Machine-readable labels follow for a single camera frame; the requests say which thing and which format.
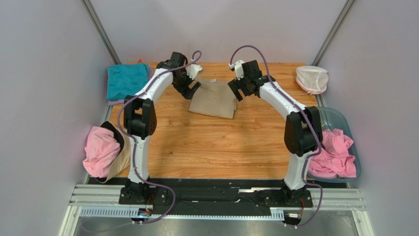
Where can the teal folded t-shirt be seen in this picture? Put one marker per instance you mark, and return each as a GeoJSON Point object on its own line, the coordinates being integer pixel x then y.
{"type": "Point", "coordinates": [126, 80]}

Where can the white mesh laundry bag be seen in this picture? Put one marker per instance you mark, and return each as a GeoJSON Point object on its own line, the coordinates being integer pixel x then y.
{"type": "Point", "coordinates": [312, 79]}

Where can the left aluminium corner post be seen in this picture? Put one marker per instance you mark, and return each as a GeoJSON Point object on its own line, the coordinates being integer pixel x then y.
{"type": "Point", "coordinates": [91, 12]}

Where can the right aluminium corner post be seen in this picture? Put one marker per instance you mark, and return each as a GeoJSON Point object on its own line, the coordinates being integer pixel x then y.
{"type": "Point", "coordinates": [338, 23]}

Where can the beige cloth at left edge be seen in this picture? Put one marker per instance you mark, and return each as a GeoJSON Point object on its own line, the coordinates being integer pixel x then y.
{"type": "Point", "coordinates": [123, 159]}

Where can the beige t-shirt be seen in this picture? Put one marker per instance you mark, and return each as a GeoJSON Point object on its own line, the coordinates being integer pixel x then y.
{"type": "Point", "coordinates": [213, 98]}

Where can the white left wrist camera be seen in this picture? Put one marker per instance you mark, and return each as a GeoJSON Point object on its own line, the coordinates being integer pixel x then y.
{"type": "Point", "coordinates": [193, 71]}

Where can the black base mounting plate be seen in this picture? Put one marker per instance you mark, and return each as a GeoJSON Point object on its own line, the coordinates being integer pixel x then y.
{"type": "Point", "coordinates": [215, 197]}

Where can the clear teal plastic bin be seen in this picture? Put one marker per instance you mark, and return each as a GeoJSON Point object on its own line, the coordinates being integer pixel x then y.
{"type": "Point", "coordinates": [331, 119]}

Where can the pink t-shirt in bin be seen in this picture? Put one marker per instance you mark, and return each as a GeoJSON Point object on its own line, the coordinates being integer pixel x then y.
{"type": "Point", "coordinates": [334, 160]}

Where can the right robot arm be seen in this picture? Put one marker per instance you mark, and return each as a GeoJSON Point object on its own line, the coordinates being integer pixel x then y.
{"type": "Point", "coordinates": [303, 132]}

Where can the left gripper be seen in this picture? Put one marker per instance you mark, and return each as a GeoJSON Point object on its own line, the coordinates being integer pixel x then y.
{"type": "Point", "coordinates": [186, 91]}

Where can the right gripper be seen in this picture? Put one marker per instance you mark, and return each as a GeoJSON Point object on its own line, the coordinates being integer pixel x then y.
{"type": "Point", "coordinates": [239, 87]}

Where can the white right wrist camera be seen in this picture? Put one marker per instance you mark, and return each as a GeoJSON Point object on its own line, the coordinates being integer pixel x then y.
{"type": "Point", "coordinates": [237, 68]}

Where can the aluminium frame rail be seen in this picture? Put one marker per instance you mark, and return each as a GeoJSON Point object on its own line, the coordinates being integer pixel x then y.
{"type": "Point", "coordinates": [101, 200]}

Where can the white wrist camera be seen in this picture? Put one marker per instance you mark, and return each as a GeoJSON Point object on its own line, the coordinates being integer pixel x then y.
{"type": "Point", "coordinates": [237, 68]}
{"type": "Point", "coordinates": [193, 71]}

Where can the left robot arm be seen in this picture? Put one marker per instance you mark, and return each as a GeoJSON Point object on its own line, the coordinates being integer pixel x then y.
{"type": "Point", "coordinates": [140, 119]}

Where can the pink cloth at left edge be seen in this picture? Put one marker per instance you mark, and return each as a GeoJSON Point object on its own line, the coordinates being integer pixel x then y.
{"type": "Point", "coordinates": [101, 150]}

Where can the aluminium corner post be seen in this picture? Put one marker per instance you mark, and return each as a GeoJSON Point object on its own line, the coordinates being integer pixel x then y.
{"type": "Point", "coordinates": [91, 12]}
{"type": "Point", "coordinates": [338, 23]}

